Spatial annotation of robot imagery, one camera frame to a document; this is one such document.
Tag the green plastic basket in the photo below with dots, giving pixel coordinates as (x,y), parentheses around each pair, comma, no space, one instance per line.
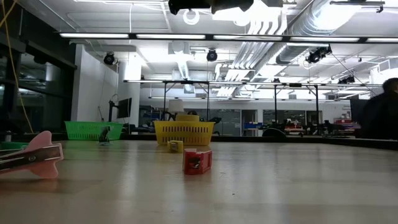
(81,130)

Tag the black overhead light bar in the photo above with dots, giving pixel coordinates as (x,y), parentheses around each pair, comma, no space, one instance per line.
(93,35)

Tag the teal staple remover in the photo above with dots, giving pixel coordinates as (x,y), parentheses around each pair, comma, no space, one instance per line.
(104,137)

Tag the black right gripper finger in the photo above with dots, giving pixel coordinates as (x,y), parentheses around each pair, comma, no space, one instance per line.
(231,5)
(189,4)

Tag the black ceiling camera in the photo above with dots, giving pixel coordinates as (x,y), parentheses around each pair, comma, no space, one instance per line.
(212,56)
(109,59)
(314,56)

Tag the red mini stapler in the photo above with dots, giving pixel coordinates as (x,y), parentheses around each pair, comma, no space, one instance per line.
(205,161)

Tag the yellow plastic basket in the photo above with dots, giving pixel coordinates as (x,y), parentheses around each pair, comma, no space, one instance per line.
(183,134)

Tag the yellow mini stapler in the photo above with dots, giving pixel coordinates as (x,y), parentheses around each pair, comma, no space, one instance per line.
(175,146)

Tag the black background robot arm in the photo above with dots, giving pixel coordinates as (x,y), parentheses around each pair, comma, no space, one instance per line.
(215,119)

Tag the orange tape roll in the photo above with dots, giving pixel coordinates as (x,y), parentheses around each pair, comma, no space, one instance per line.
(186,118)

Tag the black monitor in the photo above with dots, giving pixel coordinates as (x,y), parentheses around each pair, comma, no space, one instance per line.
(125,108)

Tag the white background lamp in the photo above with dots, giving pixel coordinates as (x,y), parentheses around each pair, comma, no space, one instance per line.
(176,106)

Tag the blue storage bin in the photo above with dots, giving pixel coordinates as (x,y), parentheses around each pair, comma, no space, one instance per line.
(252,125)

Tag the black background workstation frame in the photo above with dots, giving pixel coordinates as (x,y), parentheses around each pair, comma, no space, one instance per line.
(186,82)

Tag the green mini stapler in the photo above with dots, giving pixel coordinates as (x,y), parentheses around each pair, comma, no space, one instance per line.
(12,145)

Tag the person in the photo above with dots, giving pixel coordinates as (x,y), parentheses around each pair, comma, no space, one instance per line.
(379,115)

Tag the silver binder clip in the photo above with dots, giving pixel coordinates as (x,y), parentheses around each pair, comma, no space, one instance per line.
(40,143)

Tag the small grey cylinder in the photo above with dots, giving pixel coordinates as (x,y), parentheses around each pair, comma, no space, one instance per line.
(8,137)

